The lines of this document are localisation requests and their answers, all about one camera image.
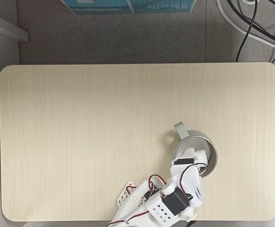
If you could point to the white gauze dressing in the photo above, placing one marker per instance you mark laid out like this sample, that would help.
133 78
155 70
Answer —
185 152

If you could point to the grey-green steel mug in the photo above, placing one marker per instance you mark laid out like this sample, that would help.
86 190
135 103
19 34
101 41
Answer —
199 139

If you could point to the blue printed cardboard box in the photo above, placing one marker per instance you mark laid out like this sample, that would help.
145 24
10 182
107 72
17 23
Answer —
128 6

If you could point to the white board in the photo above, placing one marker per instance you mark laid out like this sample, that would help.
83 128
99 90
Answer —
7 28

